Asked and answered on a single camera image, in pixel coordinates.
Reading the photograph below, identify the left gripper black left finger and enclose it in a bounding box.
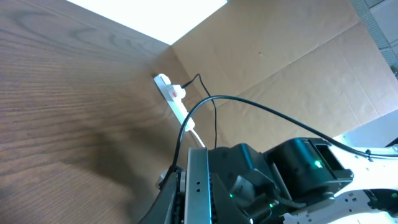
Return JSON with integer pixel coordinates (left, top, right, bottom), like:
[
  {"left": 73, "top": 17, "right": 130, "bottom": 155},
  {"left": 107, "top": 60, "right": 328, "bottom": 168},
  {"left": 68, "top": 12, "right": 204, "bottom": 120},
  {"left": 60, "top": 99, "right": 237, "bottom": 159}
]
[{"left": 139, "top": 167, "right": 185, "bottom": 224}]

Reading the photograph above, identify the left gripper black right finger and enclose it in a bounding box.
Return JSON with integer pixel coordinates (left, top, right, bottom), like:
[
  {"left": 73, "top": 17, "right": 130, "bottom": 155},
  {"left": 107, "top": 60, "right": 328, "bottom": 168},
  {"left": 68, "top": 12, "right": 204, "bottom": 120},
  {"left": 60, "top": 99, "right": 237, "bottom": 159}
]
[{"left": 211, "top": 173, "right": 249, "bottom": 224}]

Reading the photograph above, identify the white power strip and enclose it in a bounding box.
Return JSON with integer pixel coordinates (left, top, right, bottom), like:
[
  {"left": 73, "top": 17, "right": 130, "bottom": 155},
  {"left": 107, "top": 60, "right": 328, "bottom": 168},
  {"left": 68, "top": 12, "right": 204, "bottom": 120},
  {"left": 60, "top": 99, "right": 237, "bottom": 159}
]
[{"left": 154, "top": 73, "right": 188, "bottom": 124}]

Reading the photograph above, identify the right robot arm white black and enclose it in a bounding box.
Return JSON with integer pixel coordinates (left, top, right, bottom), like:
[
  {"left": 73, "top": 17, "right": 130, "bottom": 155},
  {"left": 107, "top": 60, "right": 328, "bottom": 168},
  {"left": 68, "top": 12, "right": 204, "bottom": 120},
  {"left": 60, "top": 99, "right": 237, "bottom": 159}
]
[{"left": 208, "top": 138, "right": 397, "bottom": 223}]

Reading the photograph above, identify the brown cardboard sheet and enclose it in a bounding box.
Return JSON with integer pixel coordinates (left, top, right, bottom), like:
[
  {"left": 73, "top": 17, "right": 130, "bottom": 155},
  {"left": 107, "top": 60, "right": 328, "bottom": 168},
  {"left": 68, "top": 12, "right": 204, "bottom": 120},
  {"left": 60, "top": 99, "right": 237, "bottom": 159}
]
[{"left": 161, "top": 0, "right": 397, "bottom": 151}]

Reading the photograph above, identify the white power strip cord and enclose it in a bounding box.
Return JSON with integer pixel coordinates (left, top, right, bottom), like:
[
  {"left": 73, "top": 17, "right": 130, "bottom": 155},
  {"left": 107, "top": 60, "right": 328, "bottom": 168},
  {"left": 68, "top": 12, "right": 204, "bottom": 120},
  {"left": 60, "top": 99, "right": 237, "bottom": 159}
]
[{"left": 190, "top": 128, "right": 206, "bottom": 148}]

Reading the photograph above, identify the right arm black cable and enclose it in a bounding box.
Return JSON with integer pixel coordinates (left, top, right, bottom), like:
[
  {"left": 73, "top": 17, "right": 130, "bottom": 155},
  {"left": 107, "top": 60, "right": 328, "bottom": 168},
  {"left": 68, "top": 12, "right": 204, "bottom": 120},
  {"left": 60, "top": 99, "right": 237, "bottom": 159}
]
[{"left": 158, "top": 95, "right": 398, "bottom": 190}]

